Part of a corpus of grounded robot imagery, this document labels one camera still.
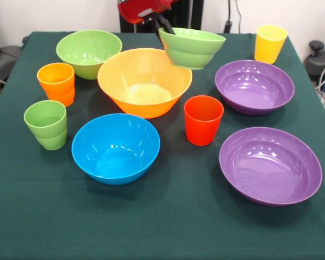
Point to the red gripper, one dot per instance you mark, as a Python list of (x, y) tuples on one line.
[(140, 9)]

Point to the small green bowl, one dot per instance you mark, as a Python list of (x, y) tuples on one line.
[(192, 54)]

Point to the large orange bowl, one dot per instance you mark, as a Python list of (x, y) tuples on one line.
[(124, 73)]

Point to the red cup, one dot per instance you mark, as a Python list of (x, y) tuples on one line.
[(203, 130)]

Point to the blue bowl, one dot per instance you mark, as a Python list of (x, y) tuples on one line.
[(113, 132)]

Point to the purple bowl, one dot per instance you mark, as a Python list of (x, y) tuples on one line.
[(254, 89), (270, 168)]

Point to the large green bowl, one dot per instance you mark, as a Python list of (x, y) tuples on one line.
[(78, 48)]

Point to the yellow cup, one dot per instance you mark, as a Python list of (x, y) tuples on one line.
[(269, 48)]

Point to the orange cup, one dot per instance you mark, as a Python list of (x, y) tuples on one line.
[(57, 92)]

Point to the green cup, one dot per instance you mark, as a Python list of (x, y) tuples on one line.
[(47, 135)]

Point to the grey black machine base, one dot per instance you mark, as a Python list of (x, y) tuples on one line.
[(322, 61), (5, 57)]

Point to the dark green tablecloth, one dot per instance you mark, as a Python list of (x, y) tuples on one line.
[(162, 216)]

